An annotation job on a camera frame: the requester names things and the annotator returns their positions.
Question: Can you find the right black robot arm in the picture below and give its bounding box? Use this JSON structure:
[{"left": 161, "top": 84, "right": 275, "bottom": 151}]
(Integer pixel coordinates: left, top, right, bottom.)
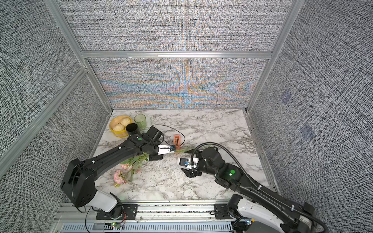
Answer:
[{"left": 179, "top": 147, "right": 329, "bottom": 233}]

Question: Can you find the aluminium front rail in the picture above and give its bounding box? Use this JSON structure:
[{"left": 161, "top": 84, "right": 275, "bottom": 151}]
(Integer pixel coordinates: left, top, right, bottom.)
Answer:
[{"left": 53, "top": 200, "right": 298, "bottom": 223}]

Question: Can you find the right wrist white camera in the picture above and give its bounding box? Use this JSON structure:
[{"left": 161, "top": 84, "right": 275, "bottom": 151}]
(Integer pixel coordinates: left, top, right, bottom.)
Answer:
[{"left": 179, "top": 158, "right": 199, "bottom": 169}]

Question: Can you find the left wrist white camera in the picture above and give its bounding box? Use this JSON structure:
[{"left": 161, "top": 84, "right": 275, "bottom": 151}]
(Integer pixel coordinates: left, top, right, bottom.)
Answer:
[{"left": 157, "top": 144, "right": 176, "bottom": 155}]

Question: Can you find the steamed bun in bowl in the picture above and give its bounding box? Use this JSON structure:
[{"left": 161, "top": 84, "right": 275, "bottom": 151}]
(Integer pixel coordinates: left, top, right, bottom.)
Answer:
[{"left": 113, "top": 124, "right": 125, "bottom": 132}]

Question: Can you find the wrist white camera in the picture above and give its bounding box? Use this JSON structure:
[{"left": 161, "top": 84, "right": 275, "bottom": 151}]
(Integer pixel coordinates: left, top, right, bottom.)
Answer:
[
  {"left": 157, "top": 144, "right": 176, "bottom": 155},
  {"left": 179, "top": 158, "right": 199, "bottom": 169}
]

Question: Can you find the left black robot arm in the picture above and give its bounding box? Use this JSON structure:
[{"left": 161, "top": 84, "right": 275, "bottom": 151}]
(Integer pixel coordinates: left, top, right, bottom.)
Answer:
[{"left": 60, "top": 126, "right": 164, "bottom": 219}]

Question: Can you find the orange tape dispenser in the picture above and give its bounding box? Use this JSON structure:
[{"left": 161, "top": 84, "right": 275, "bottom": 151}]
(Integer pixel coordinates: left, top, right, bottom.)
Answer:
[{"left": 173, "top": 135, "right": 181, "bottom": 147}]

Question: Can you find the black mug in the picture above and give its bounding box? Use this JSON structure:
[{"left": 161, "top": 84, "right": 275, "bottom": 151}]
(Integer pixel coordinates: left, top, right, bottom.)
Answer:
[{"left": 126, "top": 123, "right": 140, "bottom": 136}]

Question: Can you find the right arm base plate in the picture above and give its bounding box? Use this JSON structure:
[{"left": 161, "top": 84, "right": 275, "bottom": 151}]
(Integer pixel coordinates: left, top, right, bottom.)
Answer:
[{"left": 213, "top": 203, "right": 248, "bottom": 219}]

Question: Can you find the yellow bowl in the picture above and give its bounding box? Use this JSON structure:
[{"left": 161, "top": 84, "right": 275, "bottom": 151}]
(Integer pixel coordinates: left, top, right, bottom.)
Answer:
[{"left": 109, "top": 115, "right": 133, "bottom": 138}]

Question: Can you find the green glass cup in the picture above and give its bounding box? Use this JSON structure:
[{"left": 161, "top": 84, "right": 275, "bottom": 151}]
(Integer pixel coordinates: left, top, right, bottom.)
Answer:
[{"left": 134, "top": 114, "right": 147, "bottom": 129}]

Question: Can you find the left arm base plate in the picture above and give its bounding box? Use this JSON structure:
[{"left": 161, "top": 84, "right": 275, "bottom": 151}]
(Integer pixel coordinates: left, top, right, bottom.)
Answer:
[{"left": 96, "top": 204, "right": 139, "bottom": 220}]

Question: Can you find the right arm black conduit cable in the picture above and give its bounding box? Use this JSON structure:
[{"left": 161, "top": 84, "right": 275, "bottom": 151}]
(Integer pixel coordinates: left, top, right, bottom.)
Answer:
[{"left": 190, "top": 142, "right": 330, "bottom": 233}]

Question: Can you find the pink flower bouquet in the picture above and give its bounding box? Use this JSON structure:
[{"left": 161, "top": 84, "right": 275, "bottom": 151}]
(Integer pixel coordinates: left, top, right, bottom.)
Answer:
[{"left": 113, "top": 148, "right": 194, "bottom": 187}]

